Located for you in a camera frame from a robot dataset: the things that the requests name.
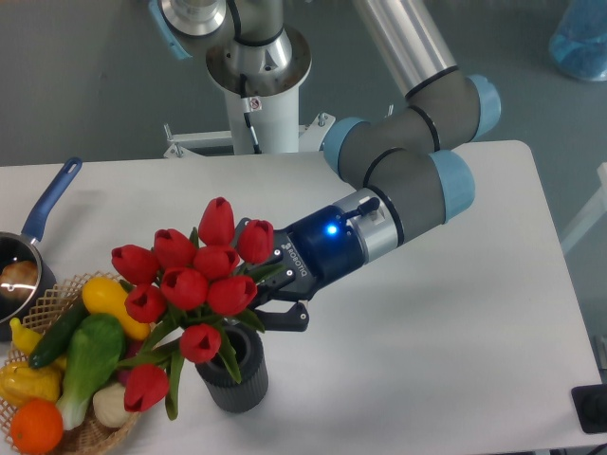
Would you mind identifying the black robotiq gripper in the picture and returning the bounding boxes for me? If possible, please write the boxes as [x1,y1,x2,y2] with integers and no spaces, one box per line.
[231,206,366,332]

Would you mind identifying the red tulip bouquet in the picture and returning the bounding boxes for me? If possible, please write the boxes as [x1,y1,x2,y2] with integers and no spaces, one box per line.
[111,197,274,419]

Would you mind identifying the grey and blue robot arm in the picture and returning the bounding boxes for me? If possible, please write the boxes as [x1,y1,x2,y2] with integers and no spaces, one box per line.
[149,1,501,332]

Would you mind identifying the dark grey ribbed vase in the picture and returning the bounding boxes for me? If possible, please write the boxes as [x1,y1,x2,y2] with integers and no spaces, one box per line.
[195,323,268,413]

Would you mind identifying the purple red radish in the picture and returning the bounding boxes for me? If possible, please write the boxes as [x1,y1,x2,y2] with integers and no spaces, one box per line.
[117,340,143,386]

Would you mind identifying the yellow squash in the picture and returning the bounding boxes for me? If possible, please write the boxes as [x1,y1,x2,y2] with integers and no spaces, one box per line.
[82,277,151,341]

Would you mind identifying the green bok choy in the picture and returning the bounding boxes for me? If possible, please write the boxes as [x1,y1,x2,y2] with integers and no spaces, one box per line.
[56,314,125,431]

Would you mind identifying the white garlic bulb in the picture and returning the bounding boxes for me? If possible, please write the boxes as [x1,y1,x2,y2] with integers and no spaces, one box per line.
[93,382,131,428]

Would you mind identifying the green cucumber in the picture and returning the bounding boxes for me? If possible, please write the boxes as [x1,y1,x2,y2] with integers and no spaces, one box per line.
[28,298,89,369]

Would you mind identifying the woven wicker basket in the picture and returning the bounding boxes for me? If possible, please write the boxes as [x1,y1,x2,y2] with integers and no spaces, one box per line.
[1,271,140,454]

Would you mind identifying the brown bread in pan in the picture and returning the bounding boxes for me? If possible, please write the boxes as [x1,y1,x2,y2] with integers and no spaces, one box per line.
[1,261,38,302]

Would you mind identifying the yellow banana piece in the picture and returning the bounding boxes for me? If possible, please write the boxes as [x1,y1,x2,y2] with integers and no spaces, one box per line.
[9,318,43,355]

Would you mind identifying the yellow pumpkin gourd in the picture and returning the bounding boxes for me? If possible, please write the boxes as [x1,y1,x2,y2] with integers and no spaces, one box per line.
[1,361,63,408]

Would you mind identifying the orange fruit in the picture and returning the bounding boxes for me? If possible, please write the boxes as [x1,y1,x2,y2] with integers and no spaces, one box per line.
[9,399,64,454]

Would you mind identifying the black device at edge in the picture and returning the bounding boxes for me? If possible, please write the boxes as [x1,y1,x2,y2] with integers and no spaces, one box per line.
[571,384,607,434]

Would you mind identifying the blue plastic bag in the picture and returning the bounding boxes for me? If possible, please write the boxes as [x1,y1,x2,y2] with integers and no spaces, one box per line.
[548,0,606,82]

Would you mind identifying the black cable on pedestal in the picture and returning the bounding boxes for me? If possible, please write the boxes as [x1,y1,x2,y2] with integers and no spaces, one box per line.
[238,73,263,155]

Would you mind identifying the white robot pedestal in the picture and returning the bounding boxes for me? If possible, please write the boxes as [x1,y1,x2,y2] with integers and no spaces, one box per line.
[164,26,362,157]

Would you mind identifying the blue handled saucepan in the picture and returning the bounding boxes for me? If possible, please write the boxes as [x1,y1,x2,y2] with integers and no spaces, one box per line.
[1,157,83,342]

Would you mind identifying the white frame at right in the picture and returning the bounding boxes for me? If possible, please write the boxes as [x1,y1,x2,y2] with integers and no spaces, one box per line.
[561,162,606,255]

